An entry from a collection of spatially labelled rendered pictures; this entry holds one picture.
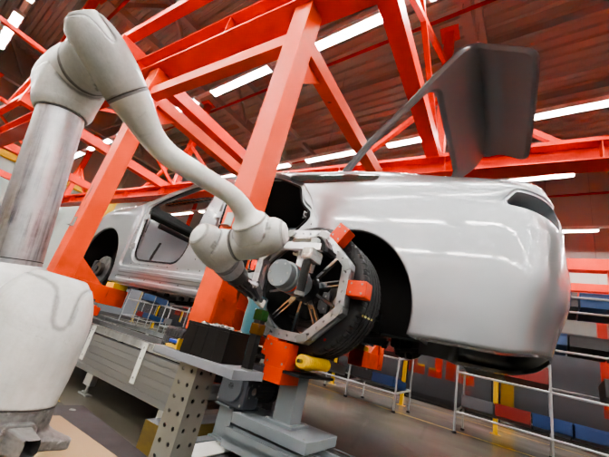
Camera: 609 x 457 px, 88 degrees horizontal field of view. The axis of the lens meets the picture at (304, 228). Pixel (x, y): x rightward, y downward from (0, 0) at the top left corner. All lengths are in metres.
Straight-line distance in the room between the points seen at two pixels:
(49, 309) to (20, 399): 0.14
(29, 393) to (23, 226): 0.36
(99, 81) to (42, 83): 0.15
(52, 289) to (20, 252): 0.21
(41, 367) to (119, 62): 0.63
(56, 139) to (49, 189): 0.12
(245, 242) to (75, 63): 0.56
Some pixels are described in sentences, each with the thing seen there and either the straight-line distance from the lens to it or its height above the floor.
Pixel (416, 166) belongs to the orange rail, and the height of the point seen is 3.17.
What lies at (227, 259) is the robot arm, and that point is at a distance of 0.97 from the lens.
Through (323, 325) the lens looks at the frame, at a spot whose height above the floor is 0.67.
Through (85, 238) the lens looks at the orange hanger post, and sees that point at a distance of 3.44.
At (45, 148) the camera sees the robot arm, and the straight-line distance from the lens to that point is 0.95.
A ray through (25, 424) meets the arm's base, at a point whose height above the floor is 0.36.
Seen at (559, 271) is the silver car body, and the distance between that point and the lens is 1.93.
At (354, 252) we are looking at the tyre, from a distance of 1.56.
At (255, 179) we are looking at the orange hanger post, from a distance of 1.90.
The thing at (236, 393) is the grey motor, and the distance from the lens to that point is 1.73.
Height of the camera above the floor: 0.57
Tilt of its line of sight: 20 degrees up
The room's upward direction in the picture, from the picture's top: 14 degrees clockwise
